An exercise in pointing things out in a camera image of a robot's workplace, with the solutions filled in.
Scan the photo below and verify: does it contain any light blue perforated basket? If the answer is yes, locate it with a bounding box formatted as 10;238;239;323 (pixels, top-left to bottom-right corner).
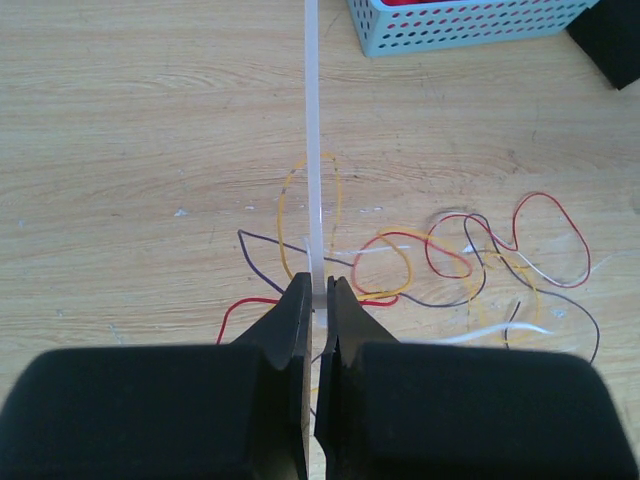
344;0;601;59

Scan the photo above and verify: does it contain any orange thin wire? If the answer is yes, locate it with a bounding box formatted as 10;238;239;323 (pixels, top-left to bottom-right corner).
275;152;544;394

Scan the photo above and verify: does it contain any red cloth in basket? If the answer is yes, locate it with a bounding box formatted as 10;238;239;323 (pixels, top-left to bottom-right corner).
377;0;551;49

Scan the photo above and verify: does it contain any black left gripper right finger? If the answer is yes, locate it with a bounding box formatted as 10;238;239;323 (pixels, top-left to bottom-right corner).
315;278;638;479

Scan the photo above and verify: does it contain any black folded cloth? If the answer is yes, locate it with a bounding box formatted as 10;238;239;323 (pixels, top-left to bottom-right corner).
567;0;639;90

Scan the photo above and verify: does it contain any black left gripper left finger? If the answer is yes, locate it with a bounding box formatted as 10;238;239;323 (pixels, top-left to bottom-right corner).
1;273;311;479

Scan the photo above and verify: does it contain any white zip tie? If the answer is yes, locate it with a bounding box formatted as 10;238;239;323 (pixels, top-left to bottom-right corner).
304;0;328;327

